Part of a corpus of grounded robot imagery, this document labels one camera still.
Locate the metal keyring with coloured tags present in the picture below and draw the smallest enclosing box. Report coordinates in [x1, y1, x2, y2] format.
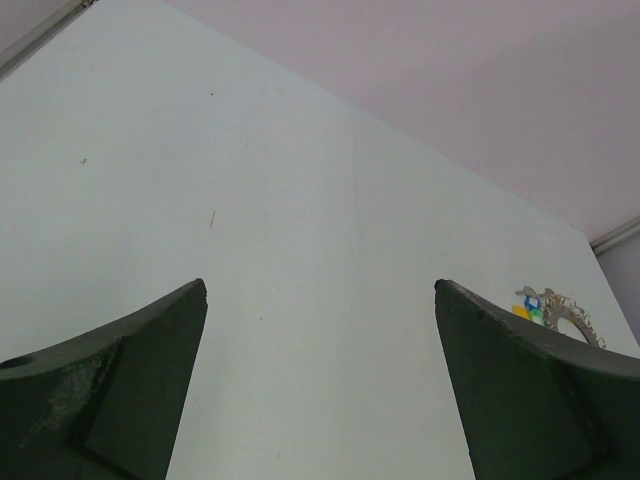
[512, 286, 607, 349]

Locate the aluminium frame post right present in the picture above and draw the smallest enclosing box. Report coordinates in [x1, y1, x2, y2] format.
[590, 216, 640, 256]

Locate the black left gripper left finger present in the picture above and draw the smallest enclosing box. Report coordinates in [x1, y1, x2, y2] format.
[1, 279, 207, 479]

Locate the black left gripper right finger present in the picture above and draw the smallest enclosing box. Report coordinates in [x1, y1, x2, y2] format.
[435, 279, 639, 479]

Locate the aluminium frame post left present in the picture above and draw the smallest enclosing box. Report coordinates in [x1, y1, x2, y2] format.
[1, 0, 94, 80]

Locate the aluminium frame post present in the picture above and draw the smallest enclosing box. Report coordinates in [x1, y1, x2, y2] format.
[590, 216, 640, 256]
[1, 0, 94, 80]

